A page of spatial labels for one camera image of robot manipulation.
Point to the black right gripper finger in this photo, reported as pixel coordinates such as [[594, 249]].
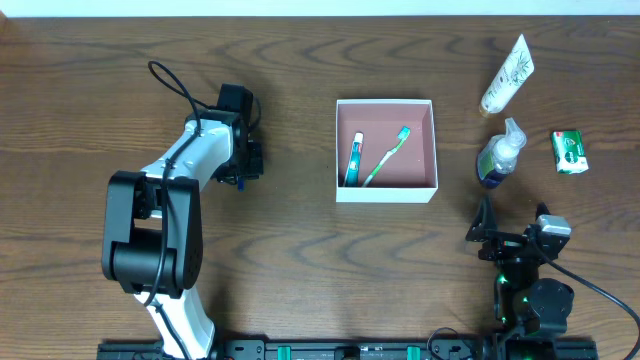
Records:
[[484, 224], [542, 212]]

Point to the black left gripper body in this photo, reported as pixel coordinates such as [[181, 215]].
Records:
[[252, 160]]

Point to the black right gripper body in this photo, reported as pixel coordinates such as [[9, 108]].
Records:
[[507, 241]]

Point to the clear pump bottle blue liquid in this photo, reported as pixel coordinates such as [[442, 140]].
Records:
[[498, 159]]

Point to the white box with pink interior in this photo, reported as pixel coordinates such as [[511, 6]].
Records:
[[411, 174]]

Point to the white teal toothpaste tube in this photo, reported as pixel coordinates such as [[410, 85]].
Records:
[[353, 165]]

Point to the green white toothbrush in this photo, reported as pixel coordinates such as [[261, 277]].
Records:
[[402, 137]]

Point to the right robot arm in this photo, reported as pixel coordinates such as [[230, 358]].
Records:
[[533, 310]]

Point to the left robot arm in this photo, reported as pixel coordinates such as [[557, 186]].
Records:
[[153, 232]]

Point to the green soap bar pack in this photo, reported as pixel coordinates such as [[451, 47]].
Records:
[[569, 153]]

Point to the white bamboo print lotion tube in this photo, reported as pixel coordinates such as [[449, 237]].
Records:
[[513, 73]]

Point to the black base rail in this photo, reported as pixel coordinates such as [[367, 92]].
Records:
[[438, 349]]

